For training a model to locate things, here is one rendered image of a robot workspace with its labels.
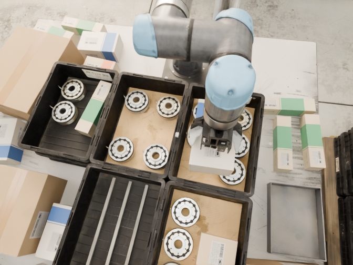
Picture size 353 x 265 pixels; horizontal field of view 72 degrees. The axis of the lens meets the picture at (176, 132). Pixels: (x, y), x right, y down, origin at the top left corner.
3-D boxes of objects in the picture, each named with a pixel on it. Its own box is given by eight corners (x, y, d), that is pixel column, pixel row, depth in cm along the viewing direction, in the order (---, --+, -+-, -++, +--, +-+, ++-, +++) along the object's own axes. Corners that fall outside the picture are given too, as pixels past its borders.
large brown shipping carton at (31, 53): (41, 51, 137) (17, 24, 118) (88, 64, 131) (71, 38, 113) (3, 113, 124) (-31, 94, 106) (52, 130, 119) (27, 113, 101)
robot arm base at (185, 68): (174, 50, 125) (174, 36, 116) (204, 53, 124) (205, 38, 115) (170, 74, 120) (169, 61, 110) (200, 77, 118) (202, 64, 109)
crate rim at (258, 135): (189, 84, 100) (189, 81, 97) (263, 97, 96) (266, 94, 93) (167, 180, 87) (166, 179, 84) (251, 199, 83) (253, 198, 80)
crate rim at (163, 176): (121, 73, 104) (120, 70, 101) (189, 84, 100) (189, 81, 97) (90, 163, 91) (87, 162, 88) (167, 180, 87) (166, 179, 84)
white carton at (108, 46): (123, 44, 134) (118, 33, 126) (118, 62, 131) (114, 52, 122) (89, 42, 137) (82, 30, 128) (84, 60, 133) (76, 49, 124)
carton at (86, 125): (93, 138, 102) (87, 133, 97) (81, 133, 103) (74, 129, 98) (116, 91, 110) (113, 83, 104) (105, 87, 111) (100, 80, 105)
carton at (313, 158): (299, 119, 113) (304, 113, 107) (312, 119, 113) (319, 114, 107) (304, 170, 105) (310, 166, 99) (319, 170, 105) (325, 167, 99)
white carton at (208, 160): (197, 111, 80) (198, 98, 72) (234, 115, 79) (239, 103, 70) (189, 170, 74) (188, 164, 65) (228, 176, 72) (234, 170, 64)
